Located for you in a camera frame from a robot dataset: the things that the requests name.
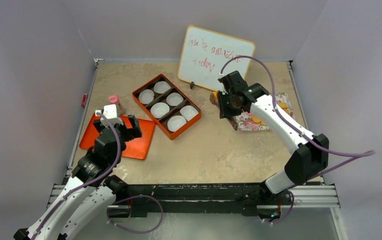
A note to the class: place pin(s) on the white paper cup middle-right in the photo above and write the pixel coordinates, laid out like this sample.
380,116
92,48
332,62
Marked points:
174,99

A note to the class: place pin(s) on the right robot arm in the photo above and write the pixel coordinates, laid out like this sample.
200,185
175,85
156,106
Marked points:
306,159

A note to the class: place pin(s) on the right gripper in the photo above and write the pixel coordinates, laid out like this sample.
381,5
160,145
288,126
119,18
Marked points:
225,112

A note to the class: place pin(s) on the floral rectangular tray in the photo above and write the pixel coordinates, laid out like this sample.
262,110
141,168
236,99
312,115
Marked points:
247,122

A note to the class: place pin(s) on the orange fish cookie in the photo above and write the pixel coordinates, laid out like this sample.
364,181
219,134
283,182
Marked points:
213,98

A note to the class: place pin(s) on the white paper cup far-right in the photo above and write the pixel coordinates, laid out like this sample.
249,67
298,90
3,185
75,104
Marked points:
161,87

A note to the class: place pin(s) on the white paper cup near-left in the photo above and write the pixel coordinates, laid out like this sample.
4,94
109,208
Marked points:
175,123

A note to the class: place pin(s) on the pink cap sprinkle bottle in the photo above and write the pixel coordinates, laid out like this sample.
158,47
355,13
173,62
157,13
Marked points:
115,100

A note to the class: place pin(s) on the orange cookie tin box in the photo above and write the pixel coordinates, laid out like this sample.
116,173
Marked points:
171,110

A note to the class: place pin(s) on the orange square cookie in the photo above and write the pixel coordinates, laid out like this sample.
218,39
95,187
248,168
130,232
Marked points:
282,105

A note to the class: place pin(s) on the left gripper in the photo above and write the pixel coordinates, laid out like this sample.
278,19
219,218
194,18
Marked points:
131,133

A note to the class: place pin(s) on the small red box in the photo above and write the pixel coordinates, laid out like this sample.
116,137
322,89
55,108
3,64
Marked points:
84,100

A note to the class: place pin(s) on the orange tin lid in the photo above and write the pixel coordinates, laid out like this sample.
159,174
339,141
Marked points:
135,149

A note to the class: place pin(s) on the white paper cup near-right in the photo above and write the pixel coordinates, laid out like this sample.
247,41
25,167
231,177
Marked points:
188,112

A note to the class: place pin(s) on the white paper cup far-left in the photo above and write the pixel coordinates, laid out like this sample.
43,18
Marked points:
146,96

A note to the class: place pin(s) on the white board yellow frame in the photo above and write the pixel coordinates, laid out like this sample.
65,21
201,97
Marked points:
205,53

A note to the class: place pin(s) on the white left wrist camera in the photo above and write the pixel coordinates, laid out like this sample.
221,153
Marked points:
111,113

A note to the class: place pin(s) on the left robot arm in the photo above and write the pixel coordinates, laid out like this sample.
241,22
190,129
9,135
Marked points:
91,186

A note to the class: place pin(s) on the white paper cup middle-left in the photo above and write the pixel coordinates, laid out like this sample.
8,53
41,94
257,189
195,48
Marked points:
159,109

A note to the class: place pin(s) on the black metal base rail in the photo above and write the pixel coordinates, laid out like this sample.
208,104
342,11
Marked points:
252,199

